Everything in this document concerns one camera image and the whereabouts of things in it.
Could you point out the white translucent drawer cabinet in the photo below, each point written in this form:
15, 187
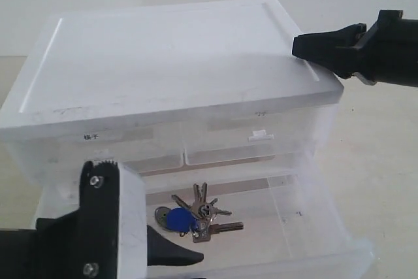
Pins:
122, 69

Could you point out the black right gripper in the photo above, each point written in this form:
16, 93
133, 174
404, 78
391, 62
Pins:
386, 53

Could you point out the clear plastic container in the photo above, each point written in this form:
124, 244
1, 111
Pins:
291, 226

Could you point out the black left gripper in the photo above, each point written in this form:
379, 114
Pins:
105, 237

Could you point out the key bunch with blue tag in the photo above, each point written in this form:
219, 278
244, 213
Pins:
197, 218

